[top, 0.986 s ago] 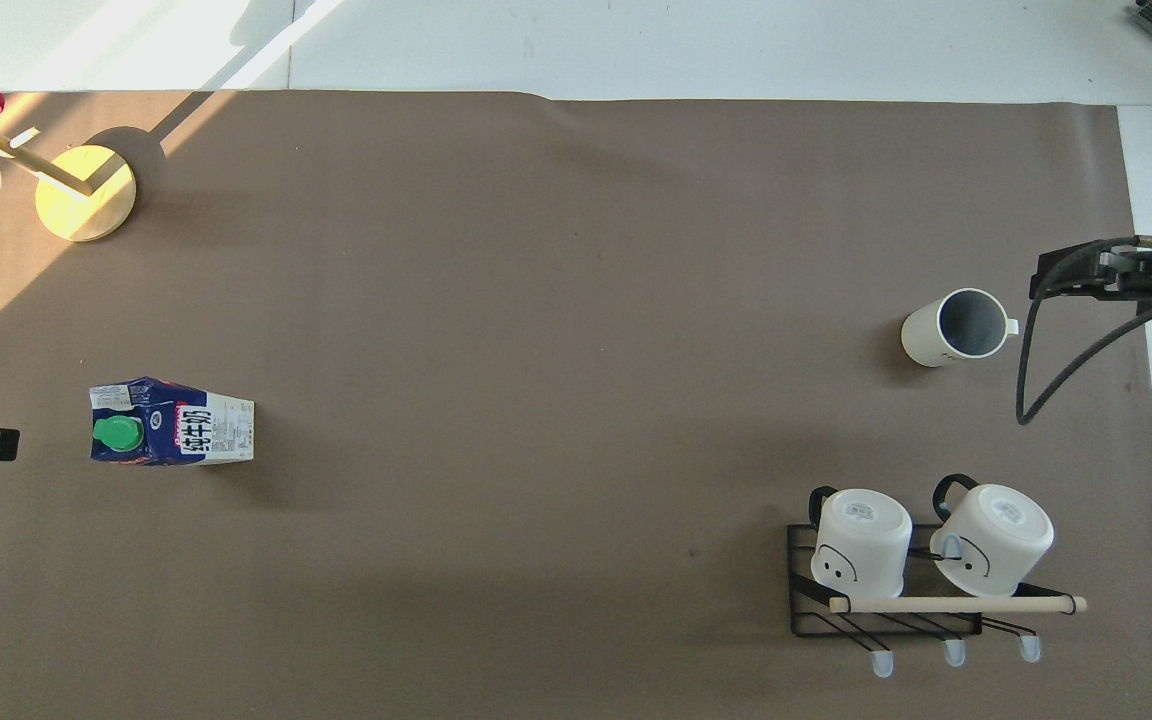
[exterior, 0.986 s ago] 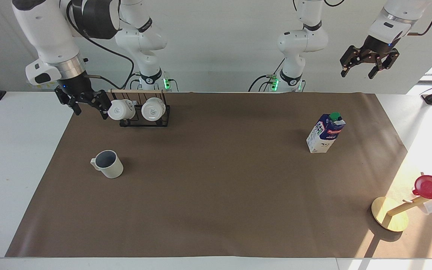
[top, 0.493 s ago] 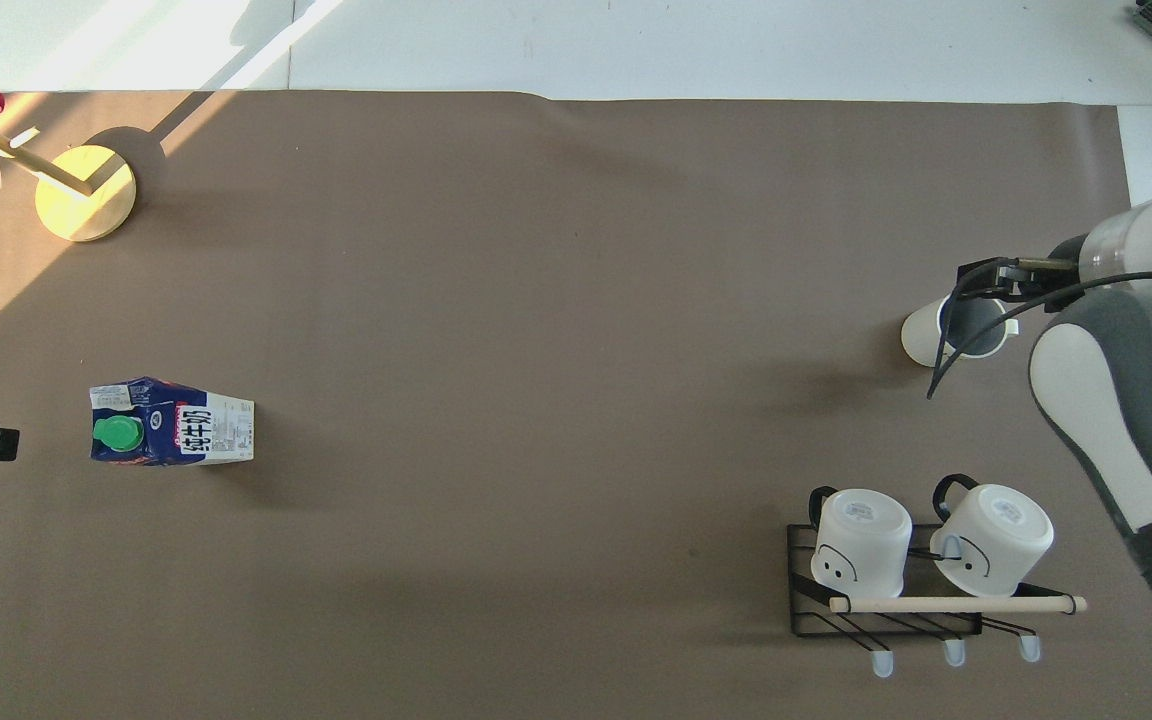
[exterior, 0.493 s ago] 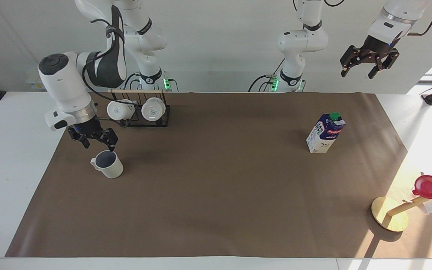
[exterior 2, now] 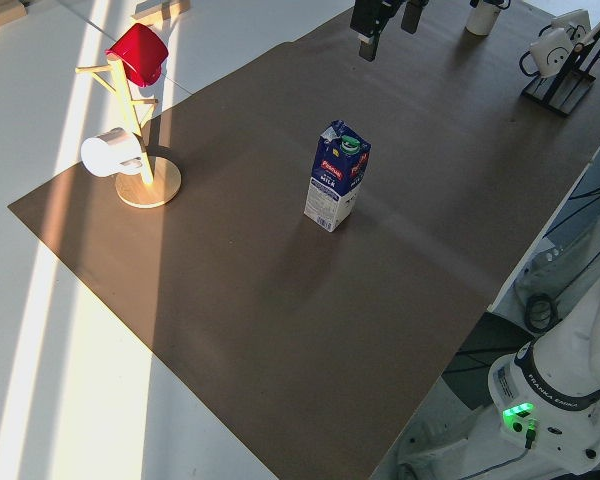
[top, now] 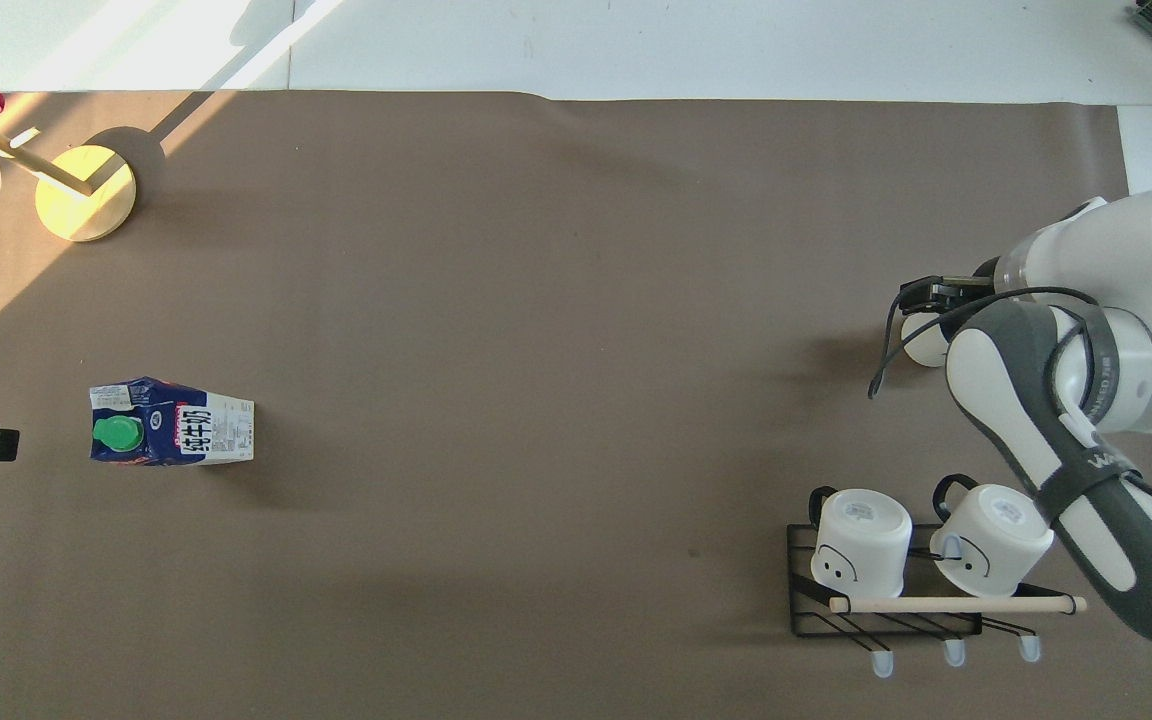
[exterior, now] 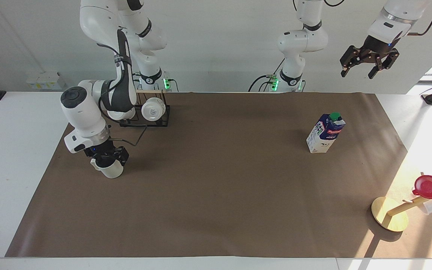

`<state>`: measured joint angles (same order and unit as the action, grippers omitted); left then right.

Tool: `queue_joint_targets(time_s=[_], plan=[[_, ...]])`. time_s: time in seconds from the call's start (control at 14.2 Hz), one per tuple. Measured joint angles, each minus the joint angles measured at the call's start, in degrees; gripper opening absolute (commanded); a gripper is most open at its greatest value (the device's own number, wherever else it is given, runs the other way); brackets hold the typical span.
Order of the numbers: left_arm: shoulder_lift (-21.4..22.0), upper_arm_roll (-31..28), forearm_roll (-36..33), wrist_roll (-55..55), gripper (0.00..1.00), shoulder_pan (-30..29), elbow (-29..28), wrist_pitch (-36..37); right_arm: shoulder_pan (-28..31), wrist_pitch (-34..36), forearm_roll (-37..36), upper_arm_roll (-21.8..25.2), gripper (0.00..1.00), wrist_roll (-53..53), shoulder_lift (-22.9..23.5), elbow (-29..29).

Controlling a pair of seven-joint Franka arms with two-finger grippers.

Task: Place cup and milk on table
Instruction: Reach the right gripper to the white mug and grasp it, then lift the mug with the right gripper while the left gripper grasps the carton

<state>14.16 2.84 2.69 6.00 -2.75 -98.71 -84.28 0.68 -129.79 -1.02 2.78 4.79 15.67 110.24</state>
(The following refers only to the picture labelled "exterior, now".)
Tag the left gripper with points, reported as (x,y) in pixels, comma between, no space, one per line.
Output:
(379,48)

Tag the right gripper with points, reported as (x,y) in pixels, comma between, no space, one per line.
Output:
(101,149)

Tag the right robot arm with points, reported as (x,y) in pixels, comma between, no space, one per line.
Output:
(84,112)

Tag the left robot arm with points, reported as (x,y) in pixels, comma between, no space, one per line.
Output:
(298,41)

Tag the blue white milk carton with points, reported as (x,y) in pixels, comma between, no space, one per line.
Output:
(323,137)

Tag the round wooden peg stand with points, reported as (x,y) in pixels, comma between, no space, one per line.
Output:
(386,213)

